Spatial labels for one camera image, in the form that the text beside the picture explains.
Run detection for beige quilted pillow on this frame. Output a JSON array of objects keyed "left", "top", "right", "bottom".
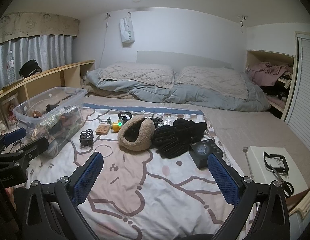
[
  {"left": 176, "top": 66, "right": 249, "bottom": 100},
  {"left": 99, "top": 64, "right": 175, "bottom": 90}
]

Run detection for white slatted door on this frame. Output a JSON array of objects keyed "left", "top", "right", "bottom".
[{"left": 280, "top": 31, "right": 310, "bottom": 170}]

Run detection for black plastic bracket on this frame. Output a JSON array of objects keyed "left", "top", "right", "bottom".
[{"left": 263, "top": 151, "right": 289, "bottom": 175}]

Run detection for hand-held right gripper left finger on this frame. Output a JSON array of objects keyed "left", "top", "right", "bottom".
[{"left": 21, "top": 151, "right": 104, "bottom": 240}]

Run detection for black feather trim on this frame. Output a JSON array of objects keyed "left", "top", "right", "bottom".
[{"left": 144, "top": 115, "right": 163, "bottom": 132}]

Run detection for beige bed sheet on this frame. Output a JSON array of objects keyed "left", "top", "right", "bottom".
[{"left": 81, "top": 95, "right": 307, "bottom": 180}]

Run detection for grey curtain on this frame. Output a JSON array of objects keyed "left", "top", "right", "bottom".
[{"left": 0, "top": 34, "right": 73, "bottom": 93}]

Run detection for clear water bottle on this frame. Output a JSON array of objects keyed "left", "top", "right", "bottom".
[{"left": 7, "top": 50, "right": 16, "bottom": 83}]

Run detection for black stitched glove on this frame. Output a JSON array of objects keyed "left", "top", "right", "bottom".
[
  {"left": 173, "top": 119, "right": 208, "bottom": 142},
  {"left": 153, "top": 124, "right": 195, "bottom": 159}
]

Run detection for black cap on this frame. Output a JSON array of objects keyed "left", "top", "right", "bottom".
[{"left": 19, "top": 59, "right": 43, "bottom": 77}]

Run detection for black hair claw clip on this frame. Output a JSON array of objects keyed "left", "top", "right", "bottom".
[{"left": 80, "top": 129, "right": 94, "bottom": 146}]

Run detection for yellow headlamp with strap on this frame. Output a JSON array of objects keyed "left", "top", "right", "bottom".
[{"left": 110, "top": 112, "right": 132, "bottom": 132}]

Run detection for clear plastic wrapper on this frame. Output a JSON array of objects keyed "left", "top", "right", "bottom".
[{"left": 161, "top": 115, "right": 182, "bottom": 127}]

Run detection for wall niche shelf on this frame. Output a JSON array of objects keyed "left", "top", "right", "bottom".
[{"left": 246, "top": 50, "right": 294, "bottom": 120}]

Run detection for white headboard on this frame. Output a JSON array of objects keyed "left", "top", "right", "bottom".
[{"left": 137, "top": 50, "right": 233, "bottom": 70}]

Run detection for pile of clothes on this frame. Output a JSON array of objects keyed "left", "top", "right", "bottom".
[{"left": 248, "top": 61, "right": 293, "bottom": 98}]

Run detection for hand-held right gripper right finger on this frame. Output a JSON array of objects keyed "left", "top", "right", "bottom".
[{"left": 207, "top": 153, "right": 291, "bottom": 240}]

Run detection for carved wooden block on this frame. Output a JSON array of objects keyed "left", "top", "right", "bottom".
[{"left": 96, "top": 124, "right": 110, "bottom": 135}]

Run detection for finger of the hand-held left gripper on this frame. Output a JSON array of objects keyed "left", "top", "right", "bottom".
[
  {"left": 16, "top": 137, "right": 50, "bottom": 162},
  {"left": 0, "top": 127, "right": 27, "bottom": 153}
]

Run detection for white paper bag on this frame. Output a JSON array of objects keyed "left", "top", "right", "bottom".
[{"left": 119, "top": 17, "right": 133, "bottom": 48}]

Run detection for wooden shelf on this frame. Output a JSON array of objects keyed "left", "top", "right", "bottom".
[{"left": 0, "top": 60, "right": 96, "bottom": 135}]

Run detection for grey-blue duvet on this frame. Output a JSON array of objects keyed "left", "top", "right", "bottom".
[{"left": 85, "top": 70, "right": 271, "bottom": 112}]

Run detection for black product box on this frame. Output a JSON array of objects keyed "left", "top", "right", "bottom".
[{"left": 189, "top": 138, "right": 229, "bottom": 170}]

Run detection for white cord ring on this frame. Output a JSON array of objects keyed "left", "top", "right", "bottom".
[{"left": 94, "top": 144, "right": 113, "bottom": 158}]

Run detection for white box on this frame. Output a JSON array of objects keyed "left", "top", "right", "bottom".
[{"left": 246, "top": 146, "right": 310, "bottom": 200}]

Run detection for clear plastic storage box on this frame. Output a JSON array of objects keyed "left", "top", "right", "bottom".
[{"left": 13, "top": 87, "right": 88, "bottom": 159}]

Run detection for white wall cable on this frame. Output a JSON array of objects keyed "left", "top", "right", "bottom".
[{"left": 99, "top": 12, "right": 112, "bottom": 68}]

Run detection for stuffed doll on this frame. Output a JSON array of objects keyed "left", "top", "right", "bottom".
[{"left": 6, "top": 104, "right": 19, "bottom": 125}]

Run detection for black handled scissors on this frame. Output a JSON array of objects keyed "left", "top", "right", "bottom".
[{"left": 270, "top": 165, "right": 294, "bottom": 197}]

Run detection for beige fleece hat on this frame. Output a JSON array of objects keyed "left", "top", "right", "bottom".
[{"left": 118, "top": 116, "right": 155, "bottom": 151}]

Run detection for printed blanket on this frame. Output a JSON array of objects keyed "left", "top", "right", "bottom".
[{"left": 27, "top": 106, "right": 248, "bottom": 240}]

